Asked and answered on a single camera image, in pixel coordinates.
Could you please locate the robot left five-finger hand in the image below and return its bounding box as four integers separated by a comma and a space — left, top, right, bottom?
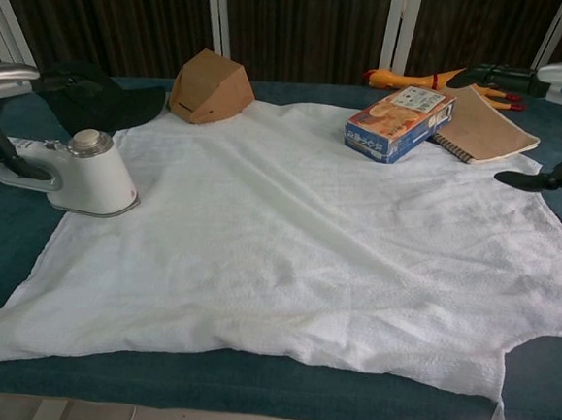
0, 60, 46, 178

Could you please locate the white handheld steam iron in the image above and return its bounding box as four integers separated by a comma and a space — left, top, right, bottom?
0, 121, 148, 221

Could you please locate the white shirt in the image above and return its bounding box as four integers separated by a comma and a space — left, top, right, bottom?
0, 75, 562, 420

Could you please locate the brown spiral notebook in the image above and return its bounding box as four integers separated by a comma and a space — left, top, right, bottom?
427, 81, 546, 172

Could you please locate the black baseball cap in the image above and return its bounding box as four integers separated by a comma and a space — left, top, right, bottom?
32, 58, 172, 140

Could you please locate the blue table cover cloth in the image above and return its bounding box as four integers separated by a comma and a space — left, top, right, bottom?
0, 53, 562, 420

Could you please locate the blue orange snack box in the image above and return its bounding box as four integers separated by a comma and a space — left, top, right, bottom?
342, 81, 459, 171

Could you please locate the yellow rubber chicken toy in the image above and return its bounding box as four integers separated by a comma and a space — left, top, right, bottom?
360, 58, 530, 114

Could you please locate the brown cardboard box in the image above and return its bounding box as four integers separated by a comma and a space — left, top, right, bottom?
164, 45, 260, 131

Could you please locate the brown folding screen partition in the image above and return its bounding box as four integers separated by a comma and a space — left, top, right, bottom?
0, 0, 562, 119

